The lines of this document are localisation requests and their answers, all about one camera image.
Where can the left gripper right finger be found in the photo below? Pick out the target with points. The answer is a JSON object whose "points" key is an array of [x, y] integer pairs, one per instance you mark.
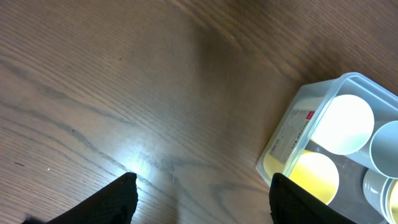
{"points": [[291, 204]]}

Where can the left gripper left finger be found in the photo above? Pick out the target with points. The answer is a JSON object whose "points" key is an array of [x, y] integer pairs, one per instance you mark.
{"points": [[114, 203]]}

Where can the yellow plastic cup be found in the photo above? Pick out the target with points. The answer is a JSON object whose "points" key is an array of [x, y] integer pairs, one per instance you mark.
{"points": [[315, 175]]}

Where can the white plastic bowl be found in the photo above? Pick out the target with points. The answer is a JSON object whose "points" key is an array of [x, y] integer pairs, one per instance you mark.
{"points": [[374, 185]]}

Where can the white plastic cup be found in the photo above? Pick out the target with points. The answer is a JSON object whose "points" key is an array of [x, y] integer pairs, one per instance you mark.
{"points": [[346, 125]]}

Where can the yellow plastic bowl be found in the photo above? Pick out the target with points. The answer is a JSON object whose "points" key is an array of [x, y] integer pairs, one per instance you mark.
{"points": [[392, 202]]}

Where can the grey plastic cup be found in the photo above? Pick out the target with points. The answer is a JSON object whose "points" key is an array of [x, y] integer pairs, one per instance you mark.
{"points": [[383, 150]]}

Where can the clear plastic container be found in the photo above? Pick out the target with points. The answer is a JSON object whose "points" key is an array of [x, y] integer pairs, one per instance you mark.
{"points": [[293, 133]]}

